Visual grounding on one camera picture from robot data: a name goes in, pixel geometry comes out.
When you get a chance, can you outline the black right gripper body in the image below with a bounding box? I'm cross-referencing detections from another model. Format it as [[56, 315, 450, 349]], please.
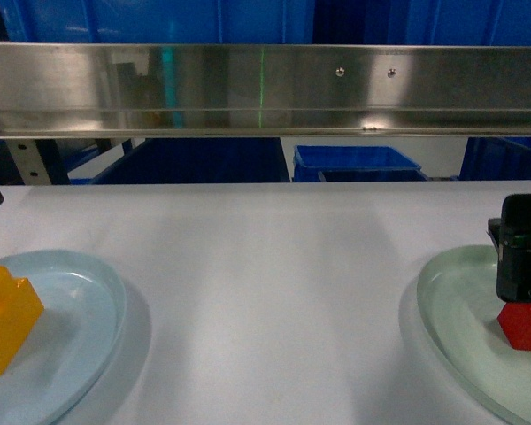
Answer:
[[488, 194, 531, 303]]

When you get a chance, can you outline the red toy building block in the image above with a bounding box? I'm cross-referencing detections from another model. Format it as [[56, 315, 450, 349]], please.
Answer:
[[497, 303, 531, 352]]

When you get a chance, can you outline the yellow toy building block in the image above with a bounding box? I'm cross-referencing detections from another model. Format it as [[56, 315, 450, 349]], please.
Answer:
[[0, 265, 44, 375]]

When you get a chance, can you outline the light green plate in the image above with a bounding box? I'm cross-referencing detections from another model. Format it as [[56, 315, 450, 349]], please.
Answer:
[[416, 245, 531, 424]]

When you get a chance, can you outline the light blue plate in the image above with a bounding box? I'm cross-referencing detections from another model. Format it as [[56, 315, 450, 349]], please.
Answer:
[[0, 250, 127, 424]]

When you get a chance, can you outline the small blue bin behind table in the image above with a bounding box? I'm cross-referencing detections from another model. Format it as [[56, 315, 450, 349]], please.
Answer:
[[293, 145, 421, 182]]

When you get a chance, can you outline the stainless steel shelf rail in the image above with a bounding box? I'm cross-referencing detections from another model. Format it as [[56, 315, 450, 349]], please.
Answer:
[[0, 42, 531, 139]]

